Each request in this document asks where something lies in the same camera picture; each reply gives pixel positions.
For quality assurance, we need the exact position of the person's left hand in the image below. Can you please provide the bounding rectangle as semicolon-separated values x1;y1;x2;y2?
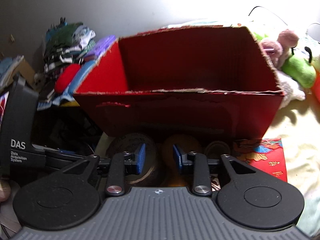
0;179;11;202

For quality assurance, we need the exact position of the green caterpillar plush toy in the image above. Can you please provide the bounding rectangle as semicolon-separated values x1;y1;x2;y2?
281;47;317;88

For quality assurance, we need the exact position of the pile of folded clothes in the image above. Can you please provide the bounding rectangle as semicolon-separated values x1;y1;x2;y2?
34;18;96;110

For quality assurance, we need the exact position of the cardboard box with items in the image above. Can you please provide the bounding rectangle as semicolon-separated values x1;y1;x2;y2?
1;55;35;91

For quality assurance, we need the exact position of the yellow orange plush toy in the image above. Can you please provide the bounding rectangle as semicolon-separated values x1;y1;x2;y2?
311;56;320;102

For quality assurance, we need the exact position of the white plush toy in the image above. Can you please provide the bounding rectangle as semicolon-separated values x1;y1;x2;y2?
277;70;305;109

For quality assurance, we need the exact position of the red cardboard box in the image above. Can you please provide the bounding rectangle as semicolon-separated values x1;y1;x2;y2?
73;25;284;139

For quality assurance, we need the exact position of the pink plush toy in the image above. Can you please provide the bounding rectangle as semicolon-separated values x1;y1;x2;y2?
260;29;299;69

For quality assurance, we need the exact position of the roll of printed tape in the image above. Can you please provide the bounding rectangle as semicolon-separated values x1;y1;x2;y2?
106;133;157;187

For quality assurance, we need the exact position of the red patterned gift packet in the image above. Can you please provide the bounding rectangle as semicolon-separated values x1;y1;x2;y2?
234;138;287;182

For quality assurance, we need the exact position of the black cable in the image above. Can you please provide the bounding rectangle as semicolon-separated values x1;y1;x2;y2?
248;5;291;27

